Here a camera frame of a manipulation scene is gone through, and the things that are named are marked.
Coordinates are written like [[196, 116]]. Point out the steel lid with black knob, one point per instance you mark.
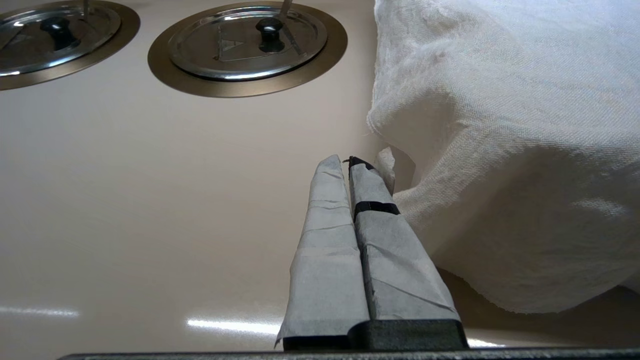
[[230, 57], [30, 47]]

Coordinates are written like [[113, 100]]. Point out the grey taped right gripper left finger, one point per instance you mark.
[[327, 260]]

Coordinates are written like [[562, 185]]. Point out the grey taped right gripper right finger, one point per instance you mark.
[[400, 280]]

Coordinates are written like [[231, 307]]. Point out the white cloth cover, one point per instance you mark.
[[500, 150]]

